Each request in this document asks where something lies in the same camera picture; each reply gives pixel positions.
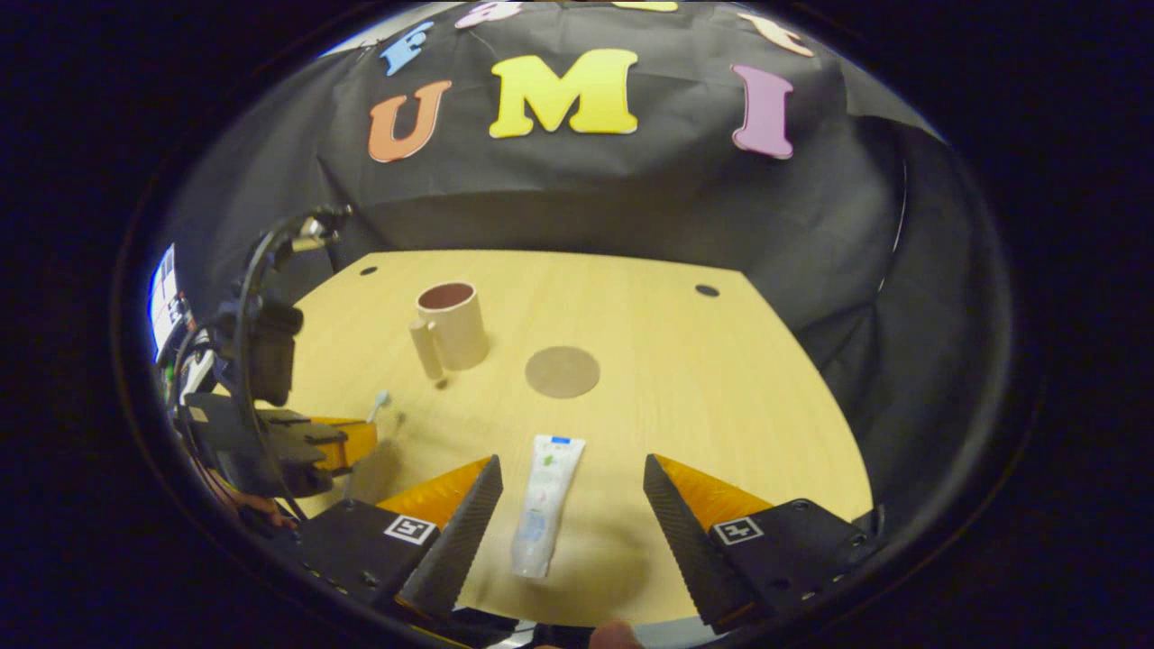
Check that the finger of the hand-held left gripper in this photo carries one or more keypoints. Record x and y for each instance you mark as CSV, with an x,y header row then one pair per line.
x,y
356,442

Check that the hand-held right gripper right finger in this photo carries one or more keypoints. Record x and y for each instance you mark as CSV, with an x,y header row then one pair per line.
x,y
685,541

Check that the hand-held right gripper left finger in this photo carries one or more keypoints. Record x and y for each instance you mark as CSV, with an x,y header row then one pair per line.
x,y
451,541

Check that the white toothbrush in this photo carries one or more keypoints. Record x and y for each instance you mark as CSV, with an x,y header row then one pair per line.
x,y
382,398

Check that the white toothpaste tube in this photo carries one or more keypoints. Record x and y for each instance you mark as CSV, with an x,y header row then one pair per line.
x,y
545,505

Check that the beige cup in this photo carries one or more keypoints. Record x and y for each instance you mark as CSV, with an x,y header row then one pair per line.
x,y
460,333

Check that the round brown coaster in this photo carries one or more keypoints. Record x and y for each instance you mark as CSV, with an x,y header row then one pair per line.
x,y
563,372

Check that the wooden desktop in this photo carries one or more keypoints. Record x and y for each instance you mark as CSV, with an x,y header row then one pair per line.
x,y
676,379

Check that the computer monitor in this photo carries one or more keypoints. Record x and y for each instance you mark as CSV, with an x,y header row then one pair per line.
x,y
164,297

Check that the black backdrop cloth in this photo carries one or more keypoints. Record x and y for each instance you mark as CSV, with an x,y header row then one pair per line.
x,y
631,198

